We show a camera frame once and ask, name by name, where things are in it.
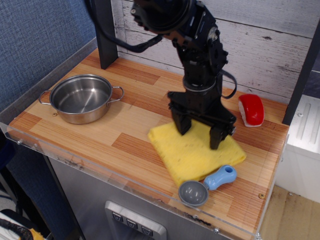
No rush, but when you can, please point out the stainless steel pot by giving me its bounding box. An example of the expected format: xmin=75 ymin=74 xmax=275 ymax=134
xmin=38 ymin=74 xmax=125 ymax=125

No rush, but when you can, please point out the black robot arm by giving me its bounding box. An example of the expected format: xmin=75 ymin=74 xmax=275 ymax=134
xmin=131 ymin=0 xmax=236 ymax=150

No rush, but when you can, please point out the red white toy sushi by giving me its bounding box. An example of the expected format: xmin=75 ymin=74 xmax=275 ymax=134
xmin=238 ymin=94 xmax=265 ymax=127

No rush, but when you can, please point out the white aluminium block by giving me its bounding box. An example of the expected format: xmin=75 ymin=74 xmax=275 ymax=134
xmin=275 ymin=95 xmax=320 ymax=203

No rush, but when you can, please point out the clear acrylic front guard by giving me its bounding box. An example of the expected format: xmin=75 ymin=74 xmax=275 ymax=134
xmin=1 ymin=113 xmax=289 ymax=240

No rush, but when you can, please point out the blue grey toy spoon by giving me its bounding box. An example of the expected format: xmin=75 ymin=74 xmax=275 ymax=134
xmin=178 ymin=165 xmax=238 ymax=207

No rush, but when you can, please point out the silver button control panel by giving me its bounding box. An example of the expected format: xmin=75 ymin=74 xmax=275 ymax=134
xmin=105 ymin=200 xmax=167 ymax=240

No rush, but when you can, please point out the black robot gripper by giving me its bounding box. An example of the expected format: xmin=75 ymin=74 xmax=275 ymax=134
xmin=167 ymin=87 xmax=237 ymax=150

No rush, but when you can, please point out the black vertical post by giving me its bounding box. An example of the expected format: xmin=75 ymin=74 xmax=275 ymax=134
xmin=281 ymin=29 xmax=320 ymax=125
xmin=87 ymin=0 xmax=118 ymax=70

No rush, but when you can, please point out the black right vertical post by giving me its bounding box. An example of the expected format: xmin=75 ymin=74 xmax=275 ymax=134
xmin=281 ymin=29 xmax=320 ymax=125

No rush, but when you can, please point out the black left vertical post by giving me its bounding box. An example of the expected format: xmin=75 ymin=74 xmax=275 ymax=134
xmin=87 ymin=0 xmax=118 ymax=70

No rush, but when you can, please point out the yellow cloth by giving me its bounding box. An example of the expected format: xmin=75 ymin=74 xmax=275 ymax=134
xmin=148 ymin=120 xmax=247 ymax=186

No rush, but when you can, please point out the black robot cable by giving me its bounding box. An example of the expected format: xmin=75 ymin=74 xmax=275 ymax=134
xmin=86 ymin=0 xmax=163 ymax=54

